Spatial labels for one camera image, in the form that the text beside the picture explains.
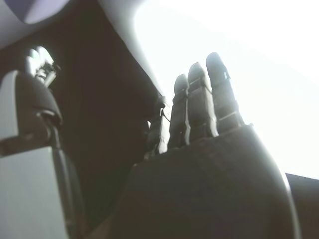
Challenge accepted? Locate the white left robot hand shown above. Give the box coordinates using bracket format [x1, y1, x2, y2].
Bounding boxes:
[0, 51, 304, 239]

